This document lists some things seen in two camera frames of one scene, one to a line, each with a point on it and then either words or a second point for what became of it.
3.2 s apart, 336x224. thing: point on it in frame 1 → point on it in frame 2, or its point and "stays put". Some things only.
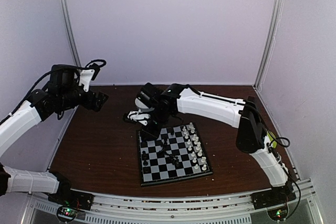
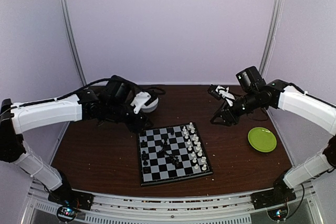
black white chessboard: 177,153 stays put
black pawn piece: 144,155 stays put
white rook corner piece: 191,126 stays put
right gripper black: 152,134 → 229,117
